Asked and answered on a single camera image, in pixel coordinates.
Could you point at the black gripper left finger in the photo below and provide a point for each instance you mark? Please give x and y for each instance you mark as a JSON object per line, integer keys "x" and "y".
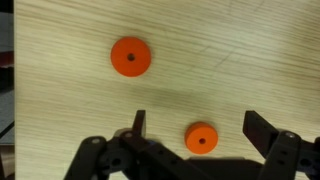
{"x": 139, "y": 124}

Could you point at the orange wooden disc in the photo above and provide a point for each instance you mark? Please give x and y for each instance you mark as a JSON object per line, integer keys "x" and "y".
{"x": 130, "y": 56}

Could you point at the red wooden disc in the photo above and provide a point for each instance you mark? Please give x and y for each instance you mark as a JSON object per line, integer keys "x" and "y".
{"x": 200, "y": 138}

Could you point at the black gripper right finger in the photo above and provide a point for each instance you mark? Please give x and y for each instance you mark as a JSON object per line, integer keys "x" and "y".
{"x": 259, "y": 132}

